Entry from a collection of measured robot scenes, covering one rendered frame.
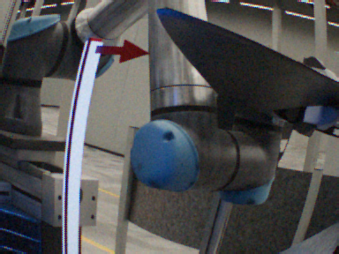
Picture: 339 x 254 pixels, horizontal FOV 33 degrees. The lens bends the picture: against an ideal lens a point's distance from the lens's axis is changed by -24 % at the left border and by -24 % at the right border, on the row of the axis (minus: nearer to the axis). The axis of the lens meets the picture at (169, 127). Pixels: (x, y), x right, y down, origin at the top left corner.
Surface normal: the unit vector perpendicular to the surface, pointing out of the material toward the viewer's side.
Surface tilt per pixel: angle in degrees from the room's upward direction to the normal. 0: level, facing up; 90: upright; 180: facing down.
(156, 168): 89
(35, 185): 90
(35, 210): 90
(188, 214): 90
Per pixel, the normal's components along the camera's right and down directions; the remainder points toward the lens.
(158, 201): -0.82, -0.11
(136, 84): -0.65, -0.07
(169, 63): -0.36, -0.14
